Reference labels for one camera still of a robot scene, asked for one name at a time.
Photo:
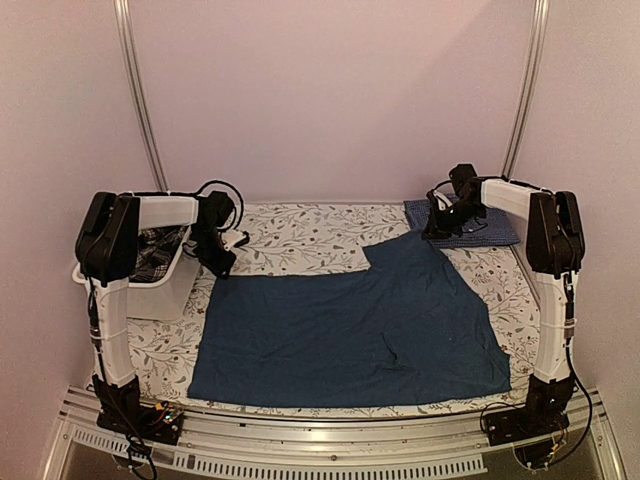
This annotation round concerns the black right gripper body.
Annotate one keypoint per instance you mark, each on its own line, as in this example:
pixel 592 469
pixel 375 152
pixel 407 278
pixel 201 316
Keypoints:
pixel 453 221

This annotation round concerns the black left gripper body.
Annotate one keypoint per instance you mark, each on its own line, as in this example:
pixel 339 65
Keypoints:
pixel 208 250

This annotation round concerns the blue plaid button shirt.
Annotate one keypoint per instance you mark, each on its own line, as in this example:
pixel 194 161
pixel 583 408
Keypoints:
pixel 493 231

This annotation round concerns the teal blue garment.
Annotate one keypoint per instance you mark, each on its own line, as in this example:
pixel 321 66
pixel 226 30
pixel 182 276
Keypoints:
pixel 407 330

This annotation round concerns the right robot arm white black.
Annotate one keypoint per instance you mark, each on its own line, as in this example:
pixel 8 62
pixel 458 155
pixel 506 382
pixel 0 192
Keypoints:
pixel 554 247

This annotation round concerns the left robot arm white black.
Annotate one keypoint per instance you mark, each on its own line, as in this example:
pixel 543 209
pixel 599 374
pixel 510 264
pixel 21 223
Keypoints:
pixel 107 251

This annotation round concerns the white plastic laundry bin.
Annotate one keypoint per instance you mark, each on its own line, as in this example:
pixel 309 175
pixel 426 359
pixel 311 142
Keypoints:
pixel 163 300

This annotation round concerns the black white plaid garment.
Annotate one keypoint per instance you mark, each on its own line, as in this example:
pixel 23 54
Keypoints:
pixel 157 248

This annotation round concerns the floral patterned table cloth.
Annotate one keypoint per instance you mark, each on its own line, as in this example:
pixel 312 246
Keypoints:
pixel 314 239

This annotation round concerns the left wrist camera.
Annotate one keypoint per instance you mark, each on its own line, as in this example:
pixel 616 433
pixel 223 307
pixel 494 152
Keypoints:
pixel 219 217

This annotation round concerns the aluminium front rail base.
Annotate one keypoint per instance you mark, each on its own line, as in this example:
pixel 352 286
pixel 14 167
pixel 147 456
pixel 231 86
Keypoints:
pixel 233 445

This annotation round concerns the right aluminium frame post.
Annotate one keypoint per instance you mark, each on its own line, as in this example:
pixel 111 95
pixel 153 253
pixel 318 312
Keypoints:
pixel 529 81

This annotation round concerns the aluminium frame post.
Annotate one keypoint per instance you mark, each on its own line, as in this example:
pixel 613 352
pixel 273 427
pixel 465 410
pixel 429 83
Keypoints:
pixel 140 105
pixel 529 81

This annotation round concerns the left aluminium frame post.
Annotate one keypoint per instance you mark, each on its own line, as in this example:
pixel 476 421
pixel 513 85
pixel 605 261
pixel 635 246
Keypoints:
pixel 140 105

